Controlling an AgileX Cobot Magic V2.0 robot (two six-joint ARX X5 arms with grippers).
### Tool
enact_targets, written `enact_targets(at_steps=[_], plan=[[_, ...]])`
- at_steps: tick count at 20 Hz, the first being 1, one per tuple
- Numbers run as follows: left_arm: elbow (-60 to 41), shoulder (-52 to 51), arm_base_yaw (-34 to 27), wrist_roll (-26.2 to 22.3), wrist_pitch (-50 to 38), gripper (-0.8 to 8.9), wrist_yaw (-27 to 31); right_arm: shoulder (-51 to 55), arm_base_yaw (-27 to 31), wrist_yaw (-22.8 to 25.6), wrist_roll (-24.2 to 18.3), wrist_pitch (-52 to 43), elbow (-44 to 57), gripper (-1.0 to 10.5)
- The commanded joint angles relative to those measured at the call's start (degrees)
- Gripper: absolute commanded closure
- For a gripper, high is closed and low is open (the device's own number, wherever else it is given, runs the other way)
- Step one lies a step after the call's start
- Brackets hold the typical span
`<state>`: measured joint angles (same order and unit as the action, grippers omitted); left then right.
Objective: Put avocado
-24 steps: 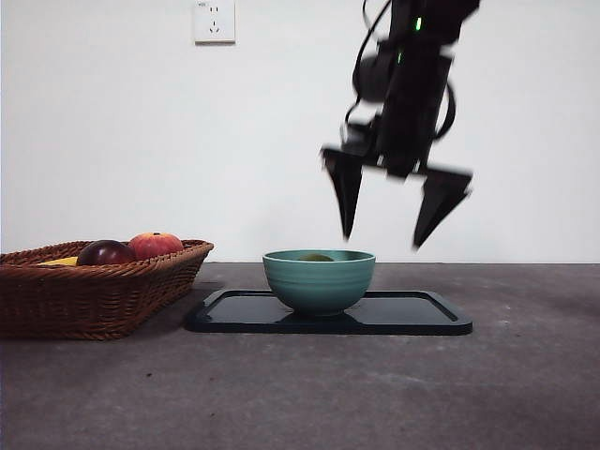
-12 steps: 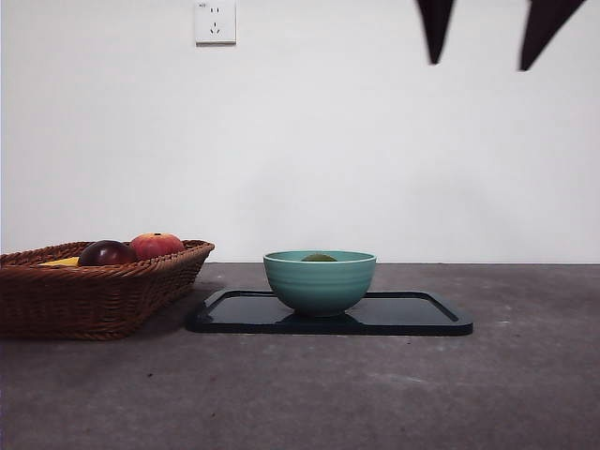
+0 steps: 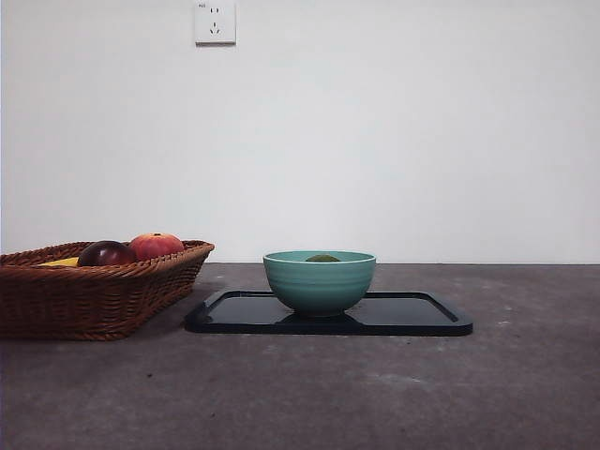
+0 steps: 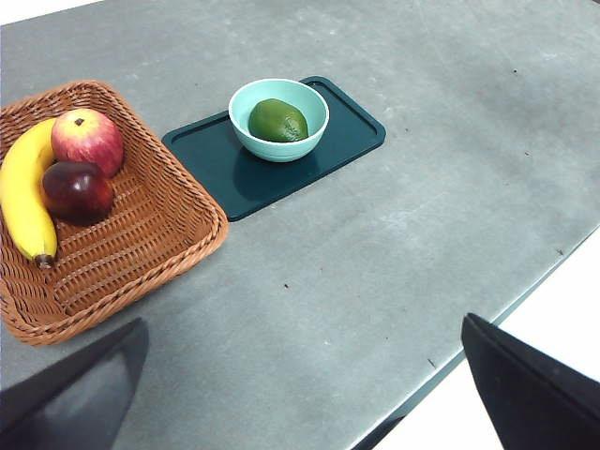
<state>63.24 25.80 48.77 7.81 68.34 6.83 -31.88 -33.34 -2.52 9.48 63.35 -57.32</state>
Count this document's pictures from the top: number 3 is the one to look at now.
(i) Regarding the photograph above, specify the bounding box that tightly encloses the teal ribbed bowl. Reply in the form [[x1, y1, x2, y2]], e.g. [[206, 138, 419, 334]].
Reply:
[[262, 250, 378, 319]]

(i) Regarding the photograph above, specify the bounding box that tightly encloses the black rectangular tray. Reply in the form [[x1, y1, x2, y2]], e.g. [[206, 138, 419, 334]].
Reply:
[[184, 289, 473, 337]]

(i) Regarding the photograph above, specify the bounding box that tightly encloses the red apple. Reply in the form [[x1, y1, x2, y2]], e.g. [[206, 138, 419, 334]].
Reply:
[[128, 232, 186, 262]]

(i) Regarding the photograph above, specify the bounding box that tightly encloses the dark purple plum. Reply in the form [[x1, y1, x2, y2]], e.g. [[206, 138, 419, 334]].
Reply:
[[77, 240, 139, 267]]

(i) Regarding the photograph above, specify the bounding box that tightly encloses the brown wicker basket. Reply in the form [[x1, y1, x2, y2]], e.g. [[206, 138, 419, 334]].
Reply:
[[0, 239, 216, 341]]

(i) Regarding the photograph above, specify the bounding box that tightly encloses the white wall power socket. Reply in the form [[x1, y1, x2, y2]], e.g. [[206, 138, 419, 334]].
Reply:
[[194, 0, 237, 47]]

